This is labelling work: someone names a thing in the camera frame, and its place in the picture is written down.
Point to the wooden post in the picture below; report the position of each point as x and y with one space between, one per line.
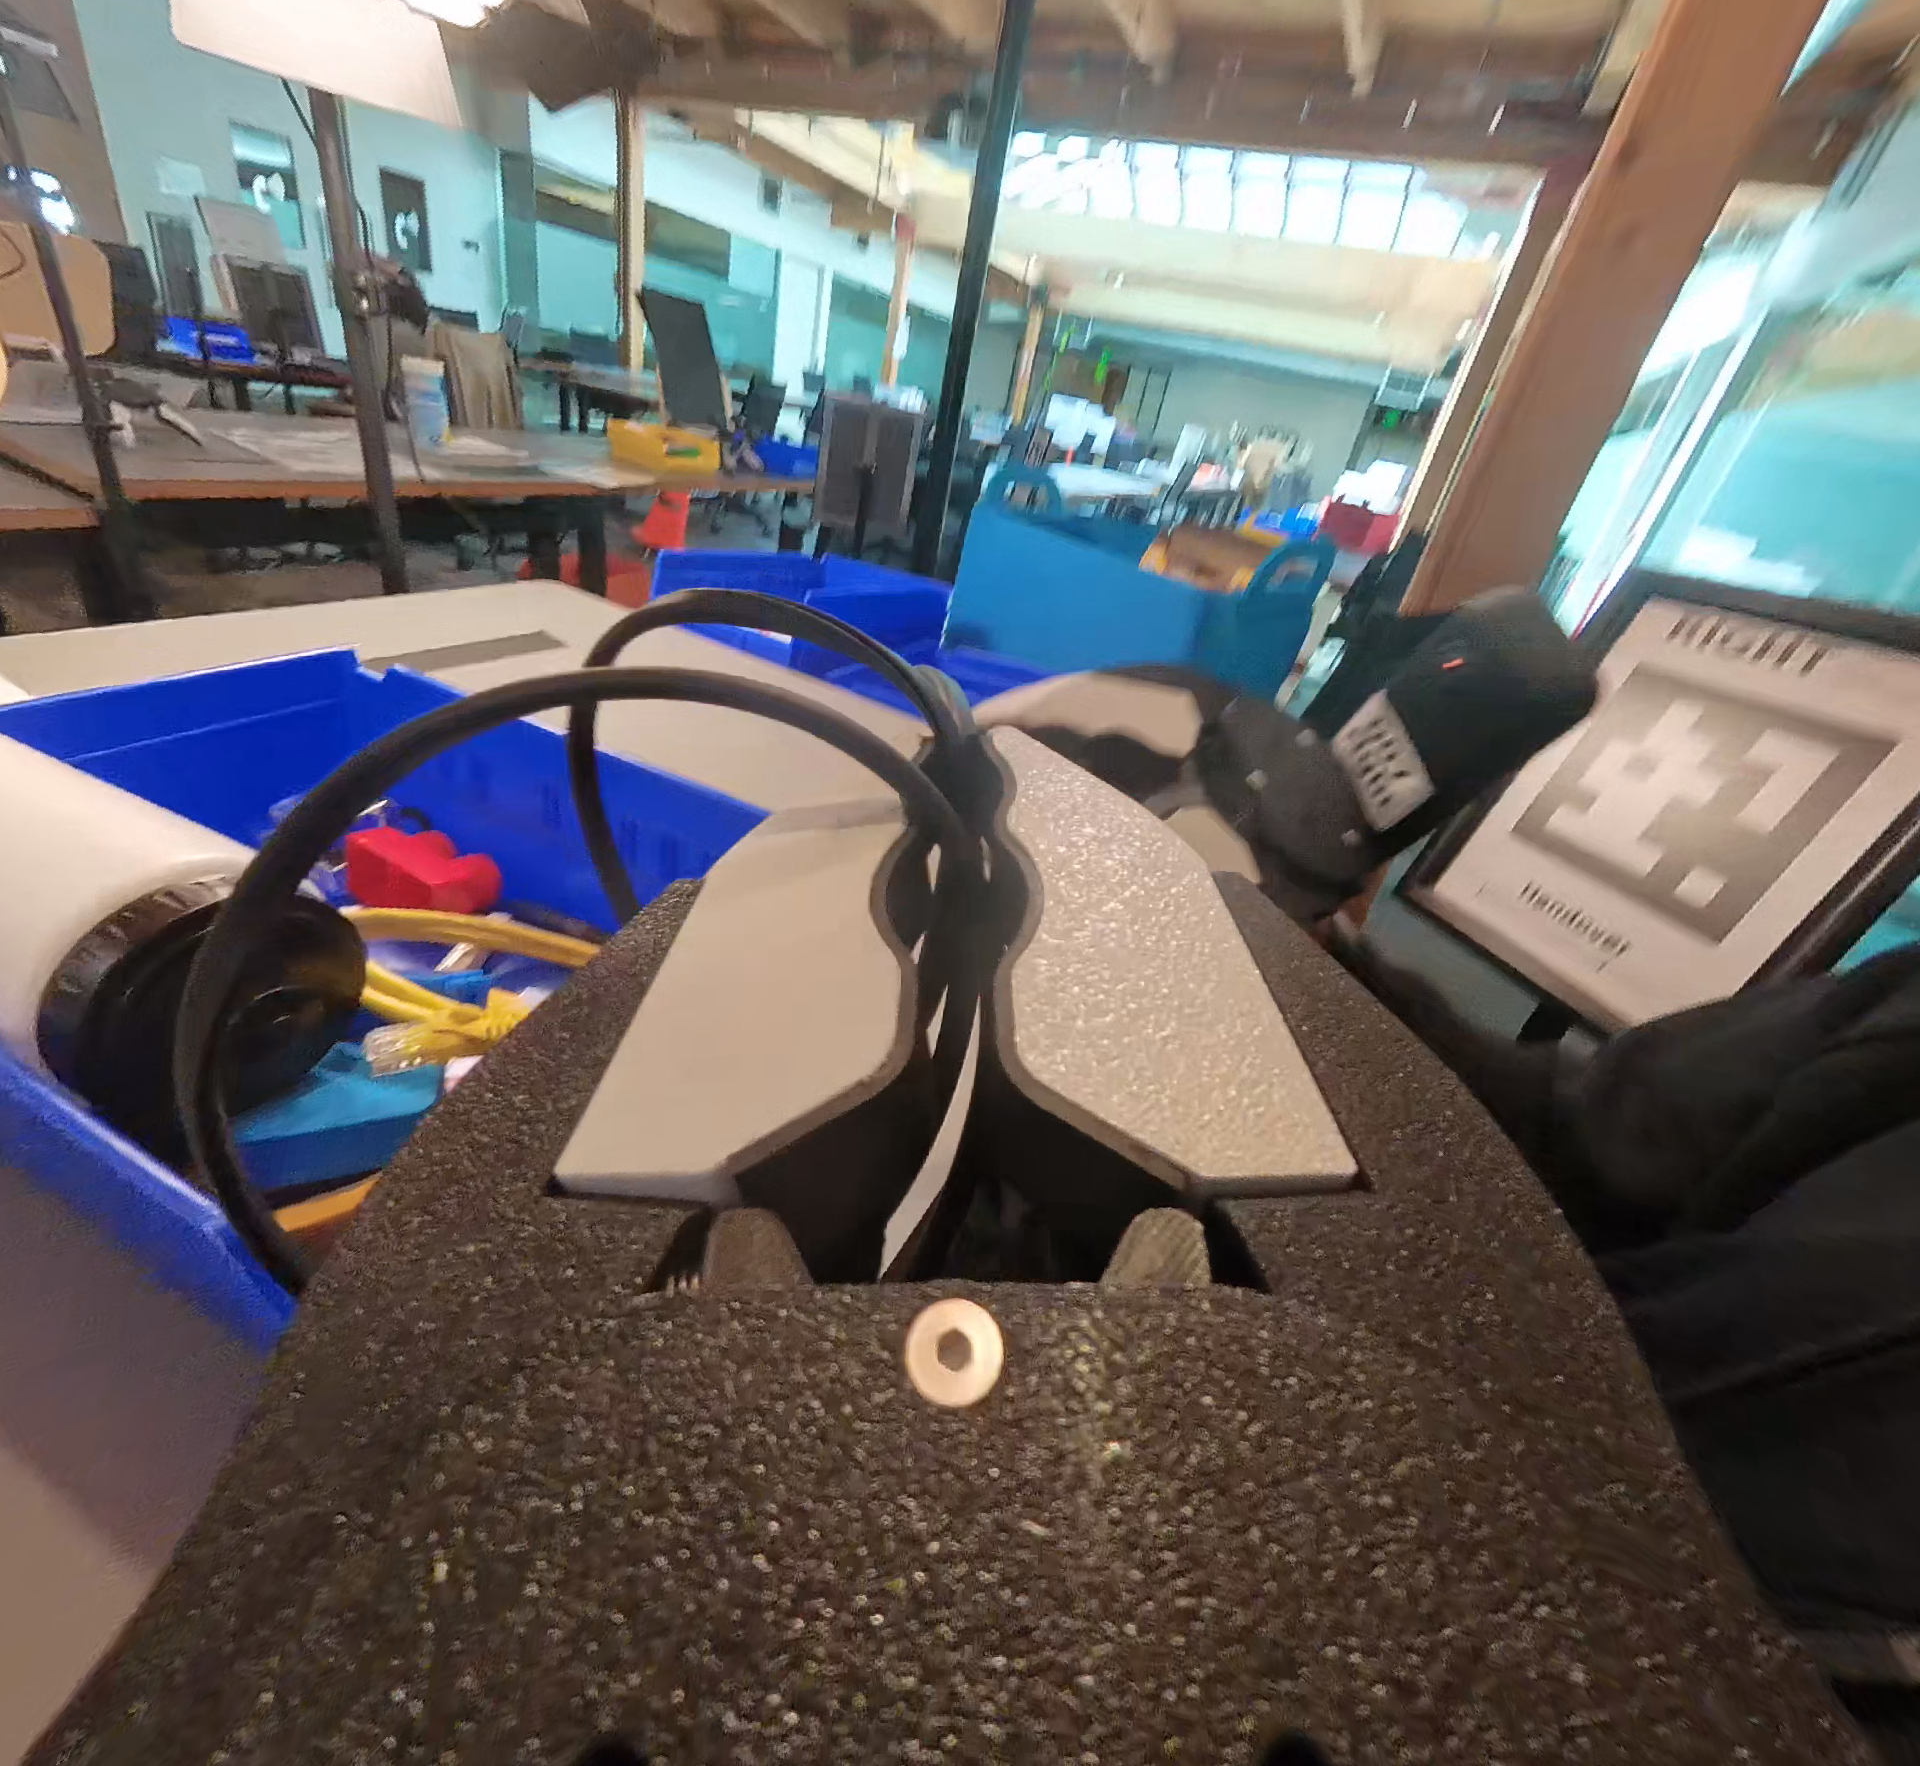
1651 221

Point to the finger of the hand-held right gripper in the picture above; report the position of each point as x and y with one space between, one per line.
1112 704

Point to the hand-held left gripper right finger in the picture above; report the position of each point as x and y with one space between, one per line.
1157 1016

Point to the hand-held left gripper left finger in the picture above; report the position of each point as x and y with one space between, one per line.
751 1016

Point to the black floor pole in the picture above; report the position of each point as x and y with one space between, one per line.
985 221

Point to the yellow tape roll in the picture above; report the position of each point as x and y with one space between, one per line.
322 1208

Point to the white bottle with black lid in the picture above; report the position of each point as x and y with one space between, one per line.
90 866

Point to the framed marker sign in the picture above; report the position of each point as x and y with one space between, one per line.
1725 776

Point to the grey panel on stand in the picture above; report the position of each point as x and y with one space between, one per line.
871 460

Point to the black monitor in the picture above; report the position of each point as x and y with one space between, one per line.
688 357

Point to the yellow bin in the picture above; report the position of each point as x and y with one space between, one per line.
659 446

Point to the red block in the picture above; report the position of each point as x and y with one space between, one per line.
419 874

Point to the black light stand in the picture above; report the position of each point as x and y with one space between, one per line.
369 446

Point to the blue plastic bin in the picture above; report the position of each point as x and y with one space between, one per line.
495 776
751 584
1006 673

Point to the light blue foam piece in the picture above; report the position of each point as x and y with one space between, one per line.
331 1122

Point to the wooden desk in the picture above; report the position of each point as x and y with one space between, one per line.
271 455

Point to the small blue bin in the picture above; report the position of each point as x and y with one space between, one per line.
783 459

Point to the blue fabric tote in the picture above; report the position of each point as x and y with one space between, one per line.
1081 596

